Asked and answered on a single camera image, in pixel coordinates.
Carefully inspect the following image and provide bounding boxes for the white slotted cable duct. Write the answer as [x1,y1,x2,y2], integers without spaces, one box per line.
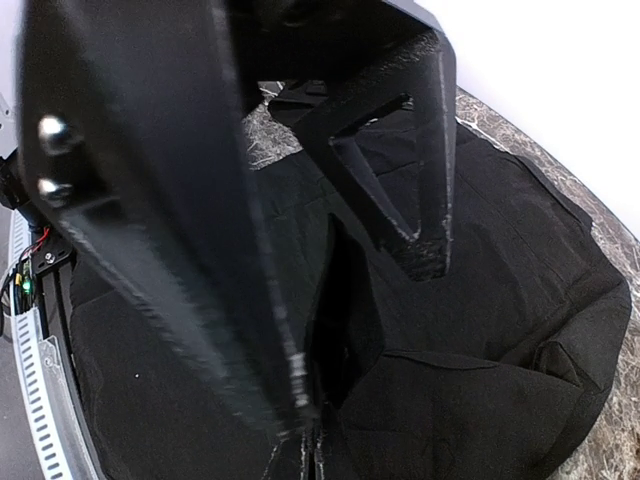
[7,209,96,480]

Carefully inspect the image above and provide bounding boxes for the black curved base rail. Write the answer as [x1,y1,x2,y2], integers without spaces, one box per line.
[29,234,84,401]

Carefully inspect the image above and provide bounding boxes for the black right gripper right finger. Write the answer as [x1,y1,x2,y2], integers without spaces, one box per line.
[234,1,456,280]

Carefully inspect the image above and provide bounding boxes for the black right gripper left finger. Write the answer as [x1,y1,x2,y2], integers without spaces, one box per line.
[17,1,316,437]

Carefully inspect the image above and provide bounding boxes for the black long sleeve shirt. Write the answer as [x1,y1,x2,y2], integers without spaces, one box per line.
[68,126,631,479]

